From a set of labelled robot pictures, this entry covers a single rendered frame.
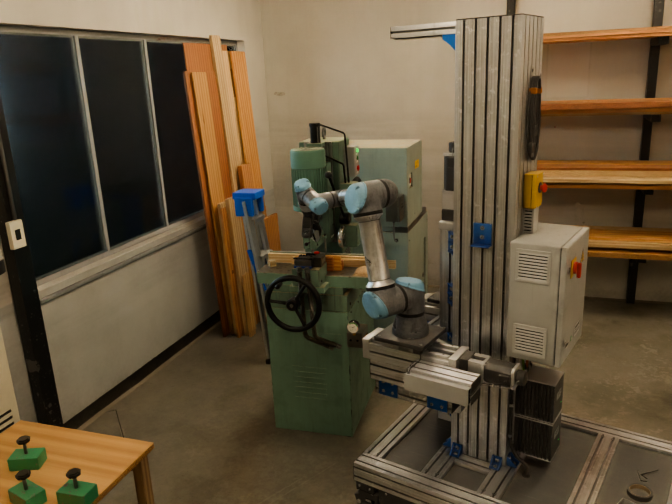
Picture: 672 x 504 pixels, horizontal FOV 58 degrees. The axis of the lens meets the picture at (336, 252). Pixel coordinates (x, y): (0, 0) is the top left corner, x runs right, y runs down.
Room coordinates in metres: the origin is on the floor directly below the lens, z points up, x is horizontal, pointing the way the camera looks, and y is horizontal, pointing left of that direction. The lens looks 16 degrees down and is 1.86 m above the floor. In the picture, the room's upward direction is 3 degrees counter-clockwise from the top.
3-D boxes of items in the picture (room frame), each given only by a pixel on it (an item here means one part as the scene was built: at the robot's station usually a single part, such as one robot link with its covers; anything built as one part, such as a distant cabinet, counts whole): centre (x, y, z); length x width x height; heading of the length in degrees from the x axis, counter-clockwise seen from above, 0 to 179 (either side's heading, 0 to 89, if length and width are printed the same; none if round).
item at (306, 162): (3.07, 0.12, 1.35); 0.18 x 0.18 x 0.31
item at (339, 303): (3.18, 0.08, 0.76); 0.57 x 0.45 x 0.09; 163
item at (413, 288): (2.33, -0.29, 0.98); 0.13 x 0.12 x 0.14; 123
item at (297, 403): (3.18, 0.09, 0.36); 0.58 x 0.45 x 0.71; 163
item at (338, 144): (3.35, 0.04, 1.16); 0.22 x 0.22 x 0.72; 73
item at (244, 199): (3.88, 0.49, 0.58); 0.27 x 0.25 x 1.16; 72
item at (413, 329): (2.34, -0.29, 0.87); 0.15 x 0.15 x 0.10
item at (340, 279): (2.95, 0.11, 0.87); 0.61 x 0.30 x 0.06; 73
